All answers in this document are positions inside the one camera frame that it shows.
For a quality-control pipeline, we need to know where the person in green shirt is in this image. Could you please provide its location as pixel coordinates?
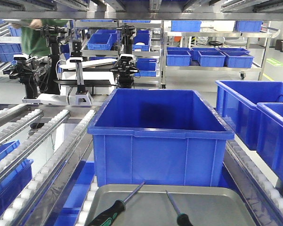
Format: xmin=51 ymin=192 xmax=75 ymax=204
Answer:
xmin=9 ymin=19 xmax=68 ymax=57

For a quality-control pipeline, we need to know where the blue bin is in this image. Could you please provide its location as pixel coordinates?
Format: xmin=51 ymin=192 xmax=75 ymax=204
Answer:
xmin=88 ymin=89 xmax=234 ymax=186
xmin=216 ymin=80 xmax=283 ymax=151
xmin=0 ymin=140 xmax=33 ymax=216
xmin=257 ymin=103 xmax=283 ymax=182

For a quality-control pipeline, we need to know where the black green screwdriver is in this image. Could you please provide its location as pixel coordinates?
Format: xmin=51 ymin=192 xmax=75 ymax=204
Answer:
xmin=165 ymin=190 xmax=193 ymax=226

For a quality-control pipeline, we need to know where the blue bin right rear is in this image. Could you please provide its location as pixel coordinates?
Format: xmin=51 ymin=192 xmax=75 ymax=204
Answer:
xmin=216 ymin=80 xmax=283 ymax=151

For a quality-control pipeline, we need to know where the blue bin in front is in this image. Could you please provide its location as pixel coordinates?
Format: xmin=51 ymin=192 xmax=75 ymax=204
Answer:
xmin=88 ymin=89 xmax=234 ymax=186

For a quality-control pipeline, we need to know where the blue bin lower left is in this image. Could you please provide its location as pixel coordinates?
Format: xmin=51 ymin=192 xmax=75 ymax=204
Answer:
xmin=0 ymin=140 xmax=33 ymax=216

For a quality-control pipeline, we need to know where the steel cart with bins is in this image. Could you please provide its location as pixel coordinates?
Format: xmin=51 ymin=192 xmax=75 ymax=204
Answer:
xmin=160 ymin=21 xmax=280 ymax=89

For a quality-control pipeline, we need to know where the screwdriver with metal shaft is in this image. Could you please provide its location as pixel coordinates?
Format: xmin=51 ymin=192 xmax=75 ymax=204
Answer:
xmin=88 ymin=181 xmax=146 ymax=226

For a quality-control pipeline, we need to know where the blue bin right front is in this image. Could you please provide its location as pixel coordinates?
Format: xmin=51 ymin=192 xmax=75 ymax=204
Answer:
xmin=257 ymin=103 xmax=283 ymax=182

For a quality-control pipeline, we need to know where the white mobile robot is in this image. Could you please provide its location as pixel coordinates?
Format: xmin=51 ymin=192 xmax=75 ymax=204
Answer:
xmin=5 ymin=24 xmax=138 ymax=105

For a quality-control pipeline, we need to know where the large grey metal tray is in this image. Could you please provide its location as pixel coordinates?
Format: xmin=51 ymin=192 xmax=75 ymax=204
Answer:
xmin=84 ymin=184 xmax=257 ymax=226

